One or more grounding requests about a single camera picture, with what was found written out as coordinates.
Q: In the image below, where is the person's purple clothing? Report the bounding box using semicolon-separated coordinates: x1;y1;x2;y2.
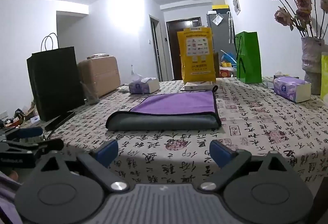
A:
0;170;25;224

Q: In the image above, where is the yellow printed plastic bag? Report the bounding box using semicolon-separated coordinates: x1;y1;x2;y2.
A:
177;26;217;85

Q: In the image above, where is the flat white box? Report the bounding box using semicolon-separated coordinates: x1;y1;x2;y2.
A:
180;82;218;92

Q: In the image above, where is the black paper bag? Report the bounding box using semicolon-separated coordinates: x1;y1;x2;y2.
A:
27;33;86;122

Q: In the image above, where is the yellow and black box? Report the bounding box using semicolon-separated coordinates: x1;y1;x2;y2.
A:
212;3;229;12

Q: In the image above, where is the calligraphy print tablecloth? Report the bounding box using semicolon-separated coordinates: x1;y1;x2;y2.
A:
43;77;328;190

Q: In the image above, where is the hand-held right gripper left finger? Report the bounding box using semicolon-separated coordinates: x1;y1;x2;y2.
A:
40;139;130;193

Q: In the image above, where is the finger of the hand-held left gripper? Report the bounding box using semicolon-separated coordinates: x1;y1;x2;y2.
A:
5;126;44;141
0;138;64;155

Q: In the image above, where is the grey refrigerator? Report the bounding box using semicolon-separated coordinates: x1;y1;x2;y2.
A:
206;11;237;61

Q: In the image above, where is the purple and grey towel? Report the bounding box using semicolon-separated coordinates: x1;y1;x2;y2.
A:
106;90;222;132

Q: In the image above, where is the green paper bag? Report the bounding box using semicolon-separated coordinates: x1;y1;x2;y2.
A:
234;32;263;84

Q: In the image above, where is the yellow-green packet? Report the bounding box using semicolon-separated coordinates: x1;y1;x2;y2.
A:
320;51;328;101

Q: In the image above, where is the wrapped grey vase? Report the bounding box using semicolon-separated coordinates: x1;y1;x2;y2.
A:
301;36;328;95

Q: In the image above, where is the dark brown door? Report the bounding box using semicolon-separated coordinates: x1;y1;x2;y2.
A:
166;17;203;81

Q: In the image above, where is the clear plastic bag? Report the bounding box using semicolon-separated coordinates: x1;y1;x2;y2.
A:
80;81;100;105

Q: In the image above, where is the grey interior door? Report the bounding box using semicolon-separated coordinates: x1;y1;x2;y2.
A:
149;14;169;81

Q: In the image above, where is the pile of small clutter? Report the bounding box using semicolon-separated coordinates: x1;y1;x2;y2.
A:
0;102;40;128

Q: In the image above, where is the flat black box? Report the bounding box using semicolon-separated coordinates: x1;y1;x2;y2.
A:
44;111;76;131

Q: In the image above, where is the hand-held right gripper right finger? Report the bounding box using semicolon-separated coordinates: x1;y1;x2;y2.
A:
199;139;292;192

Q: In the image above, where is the brown cardboard box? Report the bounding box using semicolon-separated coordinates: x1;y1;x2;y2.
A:
77;55;121;98

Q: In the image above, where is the blue plastic bag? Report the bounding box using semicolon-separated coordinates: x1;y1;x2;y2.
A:
220;49;237;64

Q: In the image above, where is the purple tissue pack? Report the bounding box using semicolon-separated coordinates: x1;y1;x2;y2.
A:
128;77;161;94
273;76;312;103

